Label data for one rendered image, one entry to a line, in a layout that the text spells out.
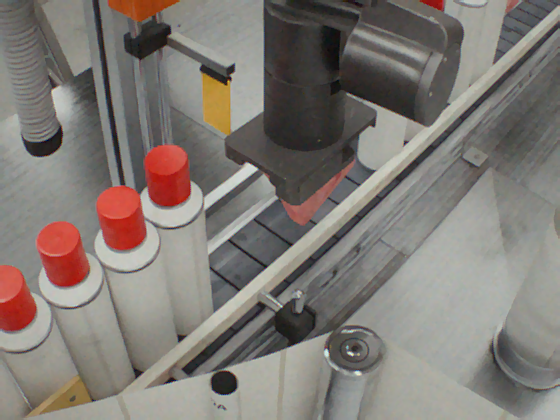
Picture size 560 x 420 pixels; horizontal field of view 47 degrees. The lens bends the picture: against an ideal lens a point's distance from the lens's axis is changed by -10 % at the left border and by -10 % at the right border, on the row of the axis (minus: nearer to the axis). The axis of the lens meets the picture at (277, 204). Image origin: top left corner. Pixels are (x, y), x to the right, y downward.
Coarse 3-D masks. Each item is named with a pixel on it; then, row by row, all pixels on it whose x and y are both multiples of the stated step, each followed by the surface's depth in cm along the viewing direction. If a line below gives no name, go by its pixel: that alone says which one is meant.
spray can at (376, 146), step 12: (384, 108) 72; (384, 120) 73; (396, 120) 73; (372, 132) 75; (384, 132) 74; (396, 132) 75; (360, 144) 78; (372, 144) 76; (384, 144) 76; (396, 144) 76; (360, 156) 79; (372, 156) 77; (384, 156) 77; (372, 168) 79
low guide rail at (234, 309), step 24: (552, 24) 101; (528, 48) 96; (504, 72) 91; (480, 96) 87; (408, 144) 77; (384, 168) 75; (360, 192) 72; (336, 216) 70; (312, 240) 68; (288, 264) 66; (264, 288) 64; (216, 312) 62; (240, 312) 63; (192, 336) 60; (216, 336) 62; (168, 360) 58; (144, 384) 56
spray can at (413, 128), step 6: (420, 0) 69; (426, 0) 69; (432, 0) 69; (438, 0) 69; (432, 6) 69; (438, 6) 69; (408, 120) 80; (408, 126) 81; (414, 126) 81; (420, 126) 81; (408, 132) 81; (414, 132) 81; (408, 138) 82
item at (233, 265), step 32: (544, 0) 111; (512, 32) 102; (448, 128) 85; (416, 160) 81; (352, 192) 77; (384, 192) 77; (256, 224) 74; (288, 224) 74; (352, 224) 74; (224, 256) 71; (256, 256) 71; (320, 256) 71; (224, 288) 68
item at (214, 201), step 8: (352, 96) 75; (248, 168) 67; (256, 168) 67; (240, 176) 67; (248, 176) 67; (256, 176) 68; (224, 184) 66; (232, 184) 66; (240, 184) 66; (248, 184) 67; (216, 192) 65; (224, 192) 65; (232, 192) 66; (240, 192) 67; (208, 200) 64; (216, 200) 65; (224, 200) 65; (208, 208) 64; (216, 208) 65; (208, 216) 65
